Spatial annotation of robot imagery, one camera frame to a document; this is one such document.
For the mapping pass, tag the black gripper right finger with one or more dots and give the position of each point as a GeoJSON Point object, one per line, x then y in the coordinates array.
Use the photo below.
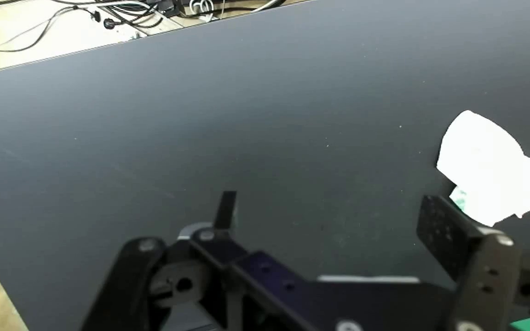
{"type": "Point", "coordinates": [483, 268]}

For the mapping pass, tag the white cloth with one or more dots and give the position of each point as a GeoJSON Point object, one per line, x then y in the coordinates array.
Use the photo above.
{"type": "Point", "coordinates": [489, 169]}

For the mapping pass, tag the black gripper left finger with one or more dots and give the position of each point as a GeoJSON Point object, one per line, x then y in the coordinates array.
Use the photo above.
{"type": "Point", "coordinates": [150, 279]}

